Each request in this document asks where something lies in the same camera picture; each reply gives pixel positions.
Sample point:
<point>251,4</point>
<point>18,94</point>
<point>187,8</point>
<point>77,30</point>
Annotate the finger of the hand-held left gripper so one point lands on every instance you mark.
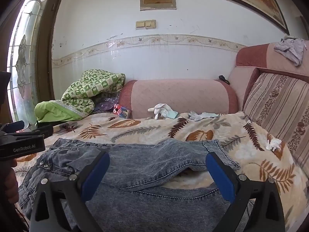
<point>43,131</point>

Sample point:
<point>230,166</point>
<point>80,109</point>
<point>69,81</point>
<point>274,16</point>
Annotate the crumpled white tissue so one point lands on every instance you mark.
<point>272,143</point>

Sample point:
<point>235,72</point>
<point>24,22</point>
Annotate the white glove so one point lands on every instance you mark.
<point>160,107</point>

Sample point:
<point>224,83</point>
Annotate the grey-white glove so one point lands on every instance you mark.
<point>201,116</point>

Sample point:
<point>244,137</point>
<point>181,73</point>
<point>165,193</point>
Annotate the cream leaf-print blanket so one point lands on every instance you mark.
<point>265,174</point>

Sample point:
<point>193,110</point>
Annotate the striped floral cushion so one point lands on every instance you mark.
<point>277,106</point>

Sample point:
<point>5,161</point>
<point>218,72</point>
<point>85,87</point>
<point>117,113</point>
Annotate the person's left hand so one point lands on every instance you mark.
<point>11,185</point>

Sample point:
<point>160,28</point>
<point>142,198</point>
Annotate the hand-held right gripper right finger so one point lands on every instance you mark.
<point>219,178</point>

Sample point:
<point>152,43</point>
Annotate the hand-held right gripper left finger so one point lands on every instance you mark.
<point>95,176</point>

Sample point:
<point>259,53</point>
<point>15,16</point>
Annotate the green checkered quilt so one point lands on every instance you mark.
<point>91,84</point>

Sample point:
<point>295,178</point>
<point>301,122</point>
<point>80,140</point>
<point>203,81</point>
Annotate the purple plastic bag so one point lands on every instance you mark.
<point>105,106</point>

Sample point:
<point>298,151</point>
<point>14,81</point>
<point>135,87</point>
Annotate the grey crumpled cloth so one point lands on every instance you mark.
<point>291,49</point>

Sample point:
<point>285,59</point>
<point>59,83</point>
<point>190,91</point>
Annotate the colourful small packet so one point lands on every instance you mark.
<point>122,111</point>

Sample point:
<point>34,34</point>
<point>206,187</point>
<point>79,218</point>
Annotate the beige light switch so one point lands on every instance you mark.
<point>145,24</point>

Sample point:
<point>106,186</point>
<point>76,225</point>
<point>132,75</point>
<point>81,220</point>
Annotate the grey-blue denim pants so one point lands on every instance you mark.
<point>149,164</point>

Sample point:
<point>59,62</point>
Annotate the small black object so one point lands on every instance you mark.
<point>223,79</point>

